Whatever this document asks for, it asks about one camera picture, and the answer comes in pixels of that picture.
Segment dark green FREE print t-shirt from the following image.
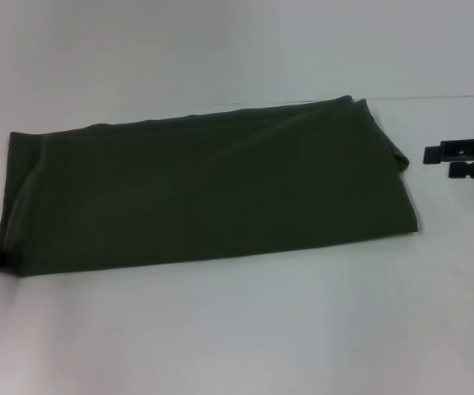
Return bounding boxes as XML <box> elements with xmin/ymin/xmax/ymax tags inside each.
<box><xmin>0</xmin><ymin>95</ymin><xmax>411</xmax><ymax>279</ymax></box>

